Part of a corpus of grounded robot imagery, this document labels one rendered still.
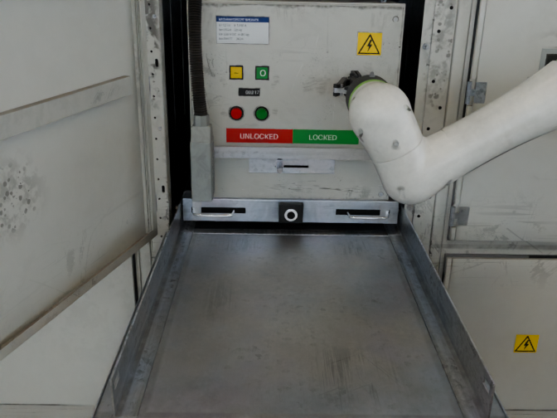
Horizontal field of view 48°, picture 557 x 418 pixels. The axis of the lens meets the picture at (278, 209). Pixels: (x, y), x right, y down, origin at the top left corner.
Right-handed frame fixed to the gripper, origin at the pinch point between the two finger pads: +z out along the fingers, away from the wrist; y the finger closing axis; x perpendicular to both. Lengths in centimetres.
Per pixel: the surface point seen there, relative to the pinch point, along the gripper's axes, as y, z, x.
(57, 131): -59, -29, -6
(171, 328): -37, -44, -38
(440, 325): 13, -43, -38
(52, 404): -78, -3, -89
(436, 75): 18.1, -0.9, 1.3
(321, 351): -10, -51, -38
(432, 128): 18.5, -0.9, -11.0
